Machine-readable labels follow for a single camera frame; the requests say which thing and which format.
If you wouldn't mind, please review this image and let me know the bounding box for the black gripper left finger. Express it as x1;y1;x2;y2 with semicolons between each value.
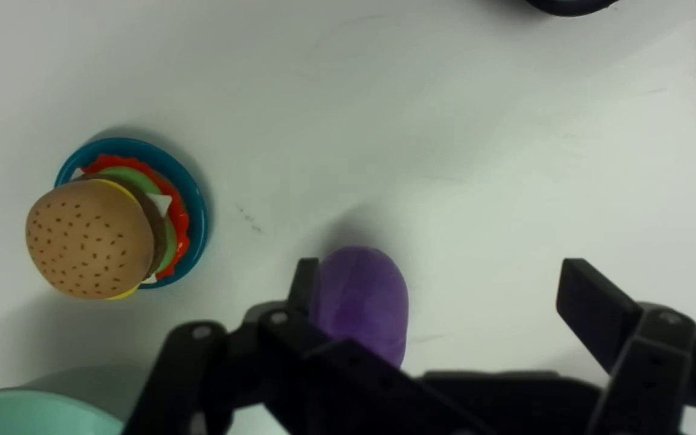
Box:
126;257;415;435

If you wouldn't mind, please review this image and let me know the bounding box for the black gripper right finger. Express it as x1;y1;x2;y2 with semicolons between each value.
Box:
556;257;696;435

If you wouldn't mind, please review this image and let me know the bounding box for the black toy pot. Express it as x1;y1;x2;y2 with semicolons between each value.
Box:
525;0;620;20

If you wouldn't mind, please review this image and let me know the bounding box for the mint green bowl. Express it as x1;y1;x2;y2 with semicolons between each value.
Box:
0;387;127;435

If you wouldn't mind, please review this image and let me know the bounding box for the small blue plate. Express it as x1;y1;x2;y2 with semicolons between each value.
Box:
52;136;213;290

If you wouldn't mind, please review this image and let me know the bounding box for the purple plush toy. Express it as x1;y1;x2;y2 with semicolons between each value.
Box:
310;244;411;371

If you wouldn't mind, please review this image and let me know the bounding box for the toy burger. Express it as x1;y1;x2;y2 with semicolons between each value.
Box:
25;152;194;302

